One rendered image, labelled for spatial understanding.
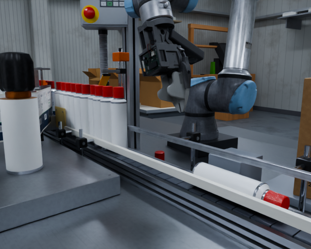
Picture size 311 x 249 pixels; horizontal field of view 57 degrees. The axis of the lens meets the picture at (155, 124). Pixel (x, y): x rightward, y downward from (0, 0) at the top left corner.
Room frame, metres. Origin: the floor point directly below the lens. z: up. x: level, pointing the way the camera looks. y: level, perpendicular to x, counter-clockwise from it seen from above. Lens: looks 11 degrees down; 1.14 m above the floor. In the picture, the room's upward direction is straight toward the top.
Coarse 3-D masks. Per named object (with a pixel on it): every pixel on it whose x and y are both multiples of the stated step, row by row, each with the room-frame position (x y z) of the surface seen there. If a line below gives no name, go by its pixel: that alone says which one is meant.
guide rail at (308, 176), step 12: (144, 132) 0.83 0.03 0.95; (156, 132) 0.80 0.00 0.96; (180, 144) 0.71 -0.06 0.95; (192, 144) 0.68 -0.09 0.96; (204, 144) 0.67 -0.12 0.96; (228, 156) 0.60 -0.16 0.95; (240, 156) 0.57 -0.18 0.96; (264, 168) 0.53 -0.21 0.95; (276, 168) 0.51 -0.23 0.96; (288, 168) 0.50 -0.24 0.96
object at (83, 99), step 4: (84, 84) 1.03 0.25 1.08; (88, 84) 1.04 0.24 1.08; (84, 88) 1.03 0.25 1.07; (88, 88) 1.03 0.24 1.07; (84, 92) 1.03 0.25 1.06; (88, 92) 1.03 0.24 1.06; (80, 96) 1.03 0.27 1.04; (84, 96) 1.02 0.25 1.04; (88, 96) 1.03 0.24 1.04; (80, 100) 1.03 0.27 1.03; (84, 100) 1.02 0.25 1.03; (80, 104) 1.03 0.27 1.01; (84, 104) 1.02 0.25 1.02; (80, 108) 1.03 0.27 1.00; (84, 108) 1.02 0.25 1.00; (80, 112) 1.03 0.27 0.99; (84, 112) 1.02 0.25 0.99; (80, 116) 1.03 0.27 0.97; (84, 116) 1.02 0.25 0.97; (88, 116) 1.02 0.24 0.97; (80, 120) 1.03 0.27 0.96; (84, 120) 1.02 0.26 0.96; (88, 120) 1.02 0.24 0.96; (80, 124) 1.04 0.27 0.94; (84, 124) 1.02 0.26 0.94; (88, 124) 1.02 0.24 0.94; (84, 128) 1.02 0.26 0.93; (88, 128) 1.02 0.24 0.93; (84, 132) 1.02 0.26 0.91; (88, 132) 1.02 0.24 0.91
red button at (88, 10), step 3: (84, 9) 1.02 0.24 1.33; (87, 9) 1.02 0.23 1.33; (90, 9) 1.02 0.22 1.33; (93, 9) 1.02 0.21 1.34; (84, 12) 1.02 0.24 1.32; (87, 12) 1.01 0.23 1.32; (90, 12) 1.02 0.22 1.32; (93, 12) 1.02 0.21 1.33; (84, 15) 1.02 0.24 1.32; (87, 15) 1.02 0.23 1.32; (90, 15) 1.02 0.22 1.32; (93, 15) 1.02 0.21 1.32; (87, 18) 1.02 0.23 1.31; (90, 18) 1.02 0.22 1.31
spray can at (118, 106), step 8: (120, 88) 0.88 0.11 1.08; (120, 96) 0.88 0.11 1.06; (112, 104) 0.87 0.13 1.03; (120, 104) 0.87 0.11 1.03; (112, 112) 0.87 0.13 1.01; (120, 112) 0.87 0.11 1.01; (112, 120) 0.87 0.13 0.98; (120, 120) 0.87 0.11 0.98; (112, 128) 0.88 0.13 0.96; (120, 128) 0.87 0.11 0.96; (112, 136) 0.88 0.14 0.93; (120, 136) 0.87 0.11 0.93; (120, 144) 0.87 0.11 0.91
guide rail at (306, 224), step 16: (64, 128) 1.12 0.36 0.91; (112, 144) 0.84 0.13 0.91; (144, 160) 0.71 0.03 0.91; (176, 176) 0.62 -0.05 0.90; (192, 176) 0.58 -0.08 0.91; (224, 192) 0.52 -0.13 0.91; (240, 192) 0.50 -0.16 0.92; (256, 208) 0.46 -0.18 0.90; (272, 208) 0.44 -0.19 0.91; (288, 224) 0.42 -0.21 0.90; (304, 224) 0.40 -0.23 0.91
